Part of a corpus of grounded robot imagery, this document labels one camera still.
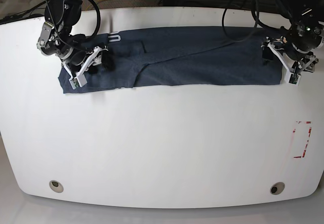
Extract black robot arm image-left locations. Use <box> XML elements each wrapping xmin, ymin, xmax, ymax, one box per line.
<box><xmin>37</xmin><ymin>0</ymin><xmax>115</xmax><ymax>80</ymax></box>

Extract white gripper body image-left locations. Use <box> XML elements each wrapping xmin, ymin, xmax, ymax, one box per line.
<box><xmin>61</xmin><ymin>46</ymin><xmax>108</xmax><ymax>81</ymax></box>

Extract left table cable grommet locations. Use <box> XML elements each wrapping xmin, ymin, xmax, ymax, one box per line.
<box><xmin>49</xmin><ymin>180</ymin><xmax>64</xmax><ymax>193</ymax></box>

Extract red tape rectangle marking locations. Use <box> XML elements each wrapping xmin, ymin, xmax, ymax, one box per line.
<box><xmin>291</xmin><ymin>121</ymin><xmax>312</xmax><ymax>159</ymax></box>

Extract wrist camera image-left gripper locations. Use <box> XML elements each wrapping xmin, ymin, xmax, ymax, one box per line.
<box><xmin>69</xmin><ymin>75</ymin><xmax>87</xmax><ymax>89</ymax></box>

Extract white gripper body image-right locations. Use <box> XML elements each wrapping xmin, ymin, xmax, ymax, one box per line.
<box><xmin>261</xmin><ymin>37</ymin><xmax>318</xmax><ymax>75</ymax></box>

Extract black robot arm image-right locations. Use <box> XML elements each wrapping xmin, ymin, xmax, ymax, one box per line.
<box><xmin>226</xmin><ymin>0</ymin><xmax>323</xmax><ymax>84</ymax></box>

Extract right table cable grommet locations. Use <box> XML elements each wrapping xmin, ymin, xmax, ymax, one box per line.
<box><xmin>270</xmin><ymin>182</ymin><xmax>285</xmax><ymax>195</ymax></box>

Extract table cable grommet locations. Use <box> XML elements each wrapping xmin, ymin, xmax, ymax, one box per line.
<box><xmin>49</xmin><ymin>180</ymin><xmax>64</xmax><ymax>193</ymax></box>
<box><xmin>270</xmin><ymin>182</ymin><xmax>285</xmax><ymax>195</ymax></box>

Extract dark blue T-shirt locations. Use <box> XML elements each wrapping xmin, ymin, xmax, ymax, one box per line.
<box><xmin>58</xmin><ymin>26</ymin><xmax>282</xmax><ymax>94</ymax></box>

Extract black tripod on floor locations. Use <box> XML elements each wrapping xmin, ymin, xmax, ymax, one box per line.
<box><xmin>1</xmin><ymin>7</ymin><xmax>45</xmax><ymax>25</ymax></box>

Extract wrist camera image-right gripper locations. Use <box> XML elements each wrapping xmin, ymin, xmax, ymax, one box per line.
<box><xmin>284</xmin><ymin>71</ymin><xmax>301</xmax><ymax>86</ymax></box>

